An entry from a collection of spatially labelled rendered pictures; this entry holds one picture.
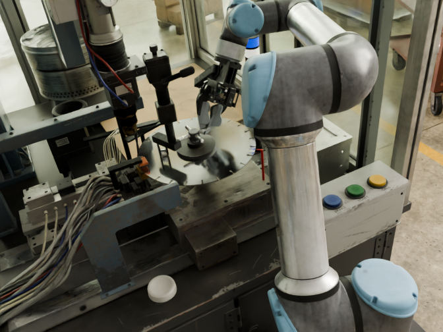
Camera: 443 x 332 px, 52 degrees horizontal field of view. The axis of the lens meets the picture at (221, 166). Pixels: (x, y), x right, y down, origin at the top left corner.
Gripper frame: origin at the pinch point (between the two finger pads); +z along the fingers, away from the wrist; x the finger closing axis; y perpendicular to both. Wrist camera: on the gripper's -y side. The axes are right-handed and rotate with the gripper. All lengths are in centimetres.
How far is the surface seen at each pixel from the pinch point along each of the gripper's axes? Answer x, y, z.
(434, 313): 116, 12, 52
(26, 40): -44, -76, -5
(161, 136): -12.2, 1.4, 4.1
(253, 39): 10.5, -6.8, -27.3
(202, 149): -0.9, 4.5, 4.6
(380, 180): 34.5, 33.6, -2.7
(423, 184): 159, -47, 13
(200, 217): -0.9, 14.4, 20.2
